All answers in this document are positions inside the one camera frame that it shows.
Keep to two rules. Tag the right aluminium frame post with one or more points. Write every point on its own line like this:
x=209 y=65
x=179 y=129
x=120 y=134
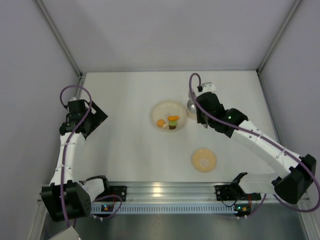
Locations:
x=294 y=8

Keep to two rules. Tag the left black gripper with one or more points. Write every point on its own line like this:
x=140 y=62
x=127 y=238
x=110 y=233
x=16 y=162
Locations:
x=94 y=120

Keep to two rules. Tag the left aluminium frame post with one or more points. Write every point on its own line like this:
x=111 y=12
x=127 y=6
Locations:
x=56 y=33

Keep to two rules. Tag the aluminium frame post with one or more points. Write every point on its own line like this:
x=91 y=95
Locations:
x=56 y=33
x=294 y=8

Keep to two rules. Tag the beige round lid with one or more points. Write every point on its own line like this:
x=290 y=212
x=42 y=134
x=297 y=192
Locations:
x=204 y=160

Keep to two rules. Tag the round lunch box container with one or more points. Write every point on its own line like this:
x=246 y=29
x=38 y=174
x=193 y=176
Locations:
x=191 y=110

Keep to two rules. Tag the orange round food piece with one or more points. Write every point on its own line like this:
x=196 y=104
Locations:
x=160 y=122

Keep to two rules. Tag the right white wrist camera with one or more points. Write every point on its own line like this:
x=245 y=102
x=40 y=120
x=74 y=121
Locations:
x=206 y=87

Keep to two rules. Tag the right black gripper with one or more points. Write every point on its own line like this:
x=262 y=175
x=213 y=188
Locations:
x=200 y=116

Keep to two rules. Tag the cream round plate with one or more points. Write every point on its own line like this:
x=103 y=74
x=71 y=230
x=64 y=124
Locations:
x=167 y=108

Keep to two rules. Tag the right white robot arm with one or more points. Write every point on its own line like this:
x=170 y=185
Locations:
x=293 y=174

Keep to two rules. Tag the slotted grey cable duct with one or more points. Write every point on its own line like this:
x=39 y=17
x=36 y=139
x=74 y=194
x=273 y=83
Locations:
x=175 y=208

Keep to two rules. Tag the green round food piece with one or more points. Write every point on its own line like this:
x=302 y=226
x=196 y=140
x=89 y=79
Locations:
x=172 y=123

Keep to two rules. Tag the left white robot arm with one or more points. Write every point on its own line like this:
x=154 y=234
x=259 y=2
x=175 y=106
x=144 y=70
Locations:
x=71 y=146

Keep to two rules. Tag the aluminium mounting rail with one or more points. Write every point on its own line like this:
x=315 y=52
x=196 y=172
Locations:
x=139 y=192

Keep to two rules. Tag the orange carrot slice food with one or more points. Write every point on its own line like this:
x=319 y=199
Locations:
x=173 y=118

